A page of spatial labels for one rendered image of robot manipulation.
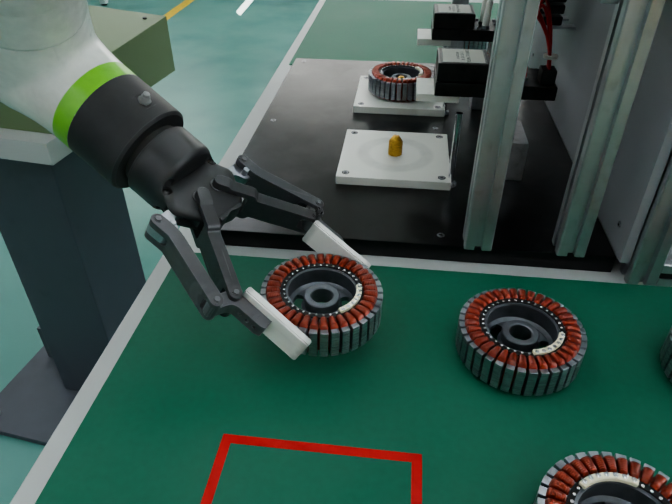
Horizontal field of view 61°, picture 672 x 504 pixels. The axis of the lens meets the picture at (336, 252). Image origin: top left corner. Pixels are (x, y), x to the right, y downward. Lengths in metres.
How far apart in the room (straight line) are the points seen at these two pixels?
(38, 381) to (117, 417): 1.16
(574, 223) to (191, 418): 0.43
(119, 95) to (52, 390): 1.18
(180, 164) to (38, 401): 1.18
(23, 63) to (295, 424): 0.37
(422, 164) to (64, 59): 0.46
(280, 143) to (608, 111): 0.47
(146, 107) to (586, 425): 0.46
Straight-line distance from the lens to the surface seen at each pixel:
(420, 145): 0.85
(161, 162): 0.52
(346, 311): 0.50
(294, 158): 0.83
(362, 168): 0.78
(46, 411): 1.60
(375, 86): 1.00
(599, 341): 0.61
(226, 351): 0.56
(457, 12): 0.98
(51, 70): 0.56
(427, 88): 0.77
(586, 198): 0.65
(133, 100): 0.54
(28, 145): 1.06
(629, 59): 0.60
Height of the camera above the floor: 1.14
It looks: 36 degrees down
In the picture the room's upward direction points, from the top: straight up
